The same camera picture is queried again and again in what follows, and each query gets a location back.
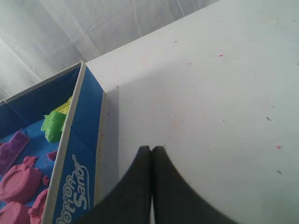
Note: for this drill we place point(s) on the blue motion sand box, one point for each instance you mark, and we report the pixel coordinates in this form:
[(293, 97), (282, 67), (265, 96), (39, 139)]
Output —
[(73, 181)]

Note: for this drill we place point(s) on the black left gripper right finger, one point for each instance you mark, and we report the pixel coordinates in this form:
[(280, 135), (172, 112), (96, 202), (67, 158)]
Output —
[(174, 200)]

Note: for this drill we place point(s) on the purple plastic sand mould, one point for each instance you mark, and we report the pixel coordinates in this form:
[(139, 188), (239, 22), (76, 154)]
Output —
[(10, 151)]

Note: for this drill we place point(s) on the green plastic sand mould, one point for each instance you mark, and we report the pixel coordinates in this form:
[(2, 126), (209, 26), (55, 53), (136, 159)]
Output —
[(54, 122)]

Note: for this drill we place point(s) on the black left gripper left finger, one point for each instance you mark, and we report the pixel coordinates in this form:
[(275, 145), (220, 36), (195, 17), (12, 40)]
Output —
[(130, 200)]

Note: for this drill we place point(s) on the pink sand lump in box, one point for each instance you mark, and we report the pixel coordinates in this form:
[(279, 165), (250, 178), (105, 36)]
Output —
[(17, 187)]

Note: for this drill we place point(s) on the white plastic backdrop curtain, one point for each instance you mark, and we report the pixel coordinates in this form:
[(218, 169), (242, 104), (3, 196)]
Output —
[(39, 38)]

